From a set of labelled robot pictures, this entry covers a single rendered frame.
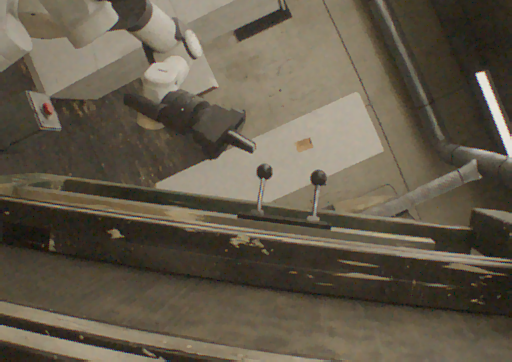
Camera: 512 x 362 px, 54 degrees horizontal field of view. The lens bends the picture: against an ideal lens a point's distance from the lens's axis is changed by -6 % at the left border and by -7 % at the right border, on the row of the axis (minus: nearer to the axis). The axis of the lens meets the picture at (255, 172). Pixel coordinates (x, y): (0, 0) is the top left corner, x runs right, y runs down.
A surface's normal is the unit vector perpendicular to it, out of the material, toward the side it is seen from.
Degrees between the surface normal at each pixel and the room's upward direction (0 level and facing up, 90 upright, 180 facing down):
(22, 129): 90
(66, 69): 90
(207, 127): 72
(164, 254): 90
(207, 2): 90
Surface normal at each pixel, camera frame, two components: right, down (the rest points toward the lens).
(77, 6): -0.13, 0.63
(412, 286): -0.14, 0.04
